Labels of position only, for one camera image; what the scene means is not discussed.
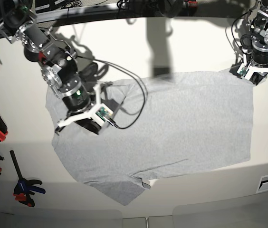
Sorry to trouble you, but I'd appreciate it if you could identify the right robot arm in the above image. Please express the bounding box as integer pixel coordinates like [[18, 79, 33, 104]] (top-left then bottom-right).
[[0, 0, 104, 134]]

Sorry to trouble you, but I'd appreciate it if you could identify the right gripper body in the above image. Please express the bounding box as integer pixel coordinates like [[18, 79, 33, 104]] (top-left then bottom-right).
[[60, 84, 105, 124]]

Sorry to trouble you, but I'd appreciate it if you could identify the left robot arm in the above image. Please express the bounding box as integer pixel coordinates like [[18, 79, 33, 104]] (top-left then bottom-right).
[[232, 0, 268, 86]]

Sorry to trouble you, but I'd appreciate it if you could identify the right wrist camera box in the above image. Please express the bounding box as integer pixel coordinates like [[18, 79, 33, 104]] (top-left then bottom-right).
[[92, 103, 114, 127]]

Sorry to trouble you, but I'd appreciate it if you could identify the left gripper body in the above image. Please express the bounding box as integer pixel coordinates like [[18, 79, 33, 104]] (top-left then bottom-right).
[[241, 52, 268, 75]]

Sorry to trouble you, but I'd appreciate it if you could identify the blue black bar clamp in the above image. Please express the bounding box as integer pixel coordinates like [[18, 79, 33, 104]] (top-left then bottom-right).
[[10, 150, 46, 208]]

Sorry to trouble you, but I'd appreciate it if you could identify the grey T-shirt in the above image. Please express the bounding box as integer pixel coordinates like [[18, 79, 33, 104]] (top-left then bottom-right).
[[52, 72, 253, 206]]

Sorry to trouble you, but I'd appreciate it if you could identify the black camera cable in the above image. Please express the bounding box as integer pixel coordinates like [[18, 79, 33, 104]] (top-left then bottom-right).
[[76, 53, 150, 130]]

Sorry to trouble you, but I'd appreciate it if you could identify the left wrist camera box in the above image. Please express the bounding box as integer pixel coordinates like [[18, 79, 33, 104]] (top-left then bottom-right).
[[237, 65, 248, 77]]

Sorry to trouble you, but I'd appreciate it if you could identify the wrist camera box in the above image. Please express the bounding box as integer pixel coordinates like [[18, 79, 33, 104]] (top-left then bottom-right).
[[237, 65, 248, 77], [92, 103, 114, 127]]

